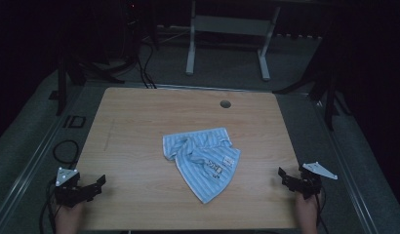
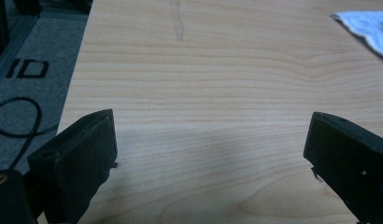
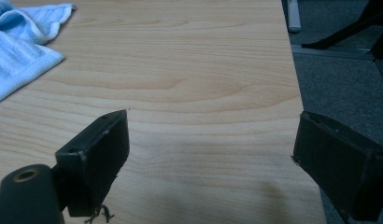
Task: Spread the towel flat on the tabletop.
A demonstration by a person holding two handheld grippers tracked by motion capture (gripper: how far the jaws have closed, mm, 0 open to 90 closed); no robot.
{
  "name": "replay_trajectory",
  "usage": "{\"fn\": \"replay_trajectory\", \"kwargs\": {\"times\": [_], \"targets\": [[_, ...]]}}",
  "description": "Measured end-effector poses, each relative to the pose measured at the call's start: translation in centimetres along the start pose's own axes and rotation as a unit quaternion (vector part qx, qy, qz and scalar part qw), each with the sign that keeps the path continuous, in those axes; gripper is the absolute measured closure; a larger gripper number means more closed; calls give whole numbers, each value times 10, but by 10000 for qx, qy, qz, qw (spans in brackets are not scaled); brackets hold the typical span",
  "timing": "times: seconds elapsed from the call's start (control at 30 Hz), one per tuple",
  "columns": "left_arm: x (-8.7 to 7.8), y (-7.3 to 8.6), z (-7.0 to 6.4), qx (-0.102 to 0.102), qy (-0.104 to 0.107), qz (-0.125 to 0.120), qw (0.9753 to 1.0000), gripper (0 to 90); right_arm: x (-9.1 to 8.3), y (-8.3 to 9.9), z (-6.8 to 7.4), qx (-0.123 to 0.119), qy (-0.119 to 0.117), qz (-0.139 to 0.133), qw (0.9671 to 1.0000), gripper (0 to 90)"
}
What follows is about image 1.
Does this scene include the white metal stand frame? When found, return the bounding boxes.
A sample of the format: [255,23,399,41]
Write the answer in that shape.
[185,0,282,82]

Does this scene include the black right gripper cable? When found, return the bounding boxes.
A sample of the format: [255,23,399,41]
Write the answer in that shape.
[314,192,330,234]

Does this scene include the black floor stand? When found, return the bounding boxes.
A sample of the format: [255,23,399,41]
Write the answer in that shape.
[49,58,126,117]
[272,42,352,132]

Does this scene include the person's right hand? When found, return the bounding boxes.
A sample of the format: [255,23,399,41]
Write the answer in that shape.
[295,191,323,225]

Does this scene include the grey metal floor rail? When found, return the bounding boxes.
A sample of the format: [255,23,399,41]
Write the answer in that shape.
[0,85,89,228]
[309,97,380,234]

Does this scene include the dark equipment rack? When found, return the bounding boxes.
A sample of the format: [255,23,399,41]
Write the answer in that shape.
[121,0,141,66]

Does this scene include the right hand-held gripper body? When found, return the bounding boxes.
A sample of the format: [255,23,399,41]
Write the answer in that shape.
[294,161,339,200]

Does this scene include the blue striped towel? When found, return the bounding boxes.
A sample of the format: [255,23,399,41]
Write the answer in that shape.
[162,127,242,205]

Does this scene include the black hanging cables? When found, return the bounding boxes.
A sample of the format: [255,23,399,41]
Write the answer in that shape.
[136,42,157,90]

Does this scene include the person's left hand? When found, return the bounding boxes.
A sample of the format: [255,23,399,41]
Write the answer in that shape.
[53,202,85,228]

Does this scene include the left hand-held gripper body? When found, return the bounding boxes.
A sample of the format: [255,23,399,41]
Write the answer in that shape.
[54,167,96,209]

